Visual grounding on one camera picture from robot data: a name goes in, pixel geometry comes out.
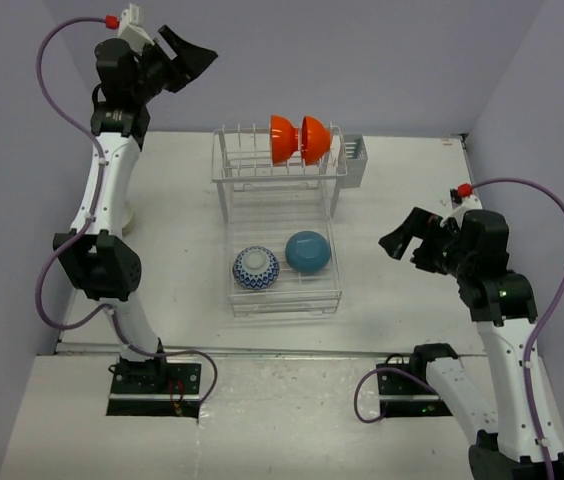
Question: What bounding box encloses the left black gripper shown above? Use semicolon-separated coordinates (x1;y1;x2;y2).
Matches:
130;26;216;103

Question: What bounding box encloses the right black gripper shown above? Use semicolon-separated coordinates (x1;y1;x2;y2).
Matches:
380;206;475;279

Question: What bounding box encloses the orange bowl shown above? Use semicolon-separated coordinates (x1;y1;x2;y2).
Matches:
301;116;331;165
269;115;299;165

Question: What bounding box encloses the beige ceramic bowl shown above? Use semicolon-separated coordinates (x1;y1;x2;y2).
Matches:
121;201;134;236

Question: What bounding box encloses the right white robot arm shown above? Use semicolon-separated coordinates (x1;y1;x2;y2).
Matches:
379;208;564;479

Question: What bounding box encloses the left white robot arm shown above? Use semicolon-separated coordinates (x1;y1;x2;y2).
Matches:
53;25;218;393

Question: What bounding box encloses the grey cutlery holder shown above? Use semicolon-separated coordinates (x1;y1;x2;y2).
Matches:
342;134;368;189

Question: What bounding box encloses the teal bowl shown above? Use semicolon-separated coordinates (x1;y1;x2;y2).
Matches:
285;230;331;274

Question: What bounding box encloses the blue patterned bowl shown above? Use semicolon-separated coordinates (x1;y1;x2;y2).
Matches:
232;245;280;291

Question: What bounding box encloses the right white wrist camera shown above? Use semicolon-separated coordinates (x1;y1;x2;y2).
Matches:
442;183;482;226

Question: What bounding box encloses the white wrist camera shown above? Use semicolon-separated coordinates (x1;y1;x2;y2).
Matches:
442;183;482;226
117;3;154;53

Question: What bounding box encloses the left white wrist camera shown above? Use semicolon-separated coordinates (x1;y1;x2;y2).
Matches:
117;3;154;53

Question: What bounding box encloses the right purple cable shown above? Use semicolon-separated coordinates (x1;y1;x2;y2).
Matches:
352;177;564;480

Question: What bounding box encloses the purple cable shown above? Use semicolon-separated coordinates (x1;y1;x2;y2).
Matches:
352;177;564;480
34;14;218;407

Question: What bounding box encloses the white wire dish rack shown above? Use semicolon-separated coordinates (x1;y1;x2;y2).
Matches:
211;125;347;316

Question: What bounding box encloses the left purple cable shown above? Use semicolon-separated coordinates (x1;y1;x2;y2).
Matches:
34;14;218;407

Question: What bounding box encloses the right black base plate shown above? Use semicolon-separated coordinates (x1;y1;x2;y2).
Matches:
376;353;451;419

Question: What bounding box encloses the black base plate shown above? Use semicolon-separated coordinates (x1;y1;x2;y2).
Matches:
106;359;202;419
376;353;451;419

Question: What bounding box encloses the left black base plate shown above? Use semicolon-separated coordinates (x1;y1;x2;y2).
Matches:
106;359;202;419

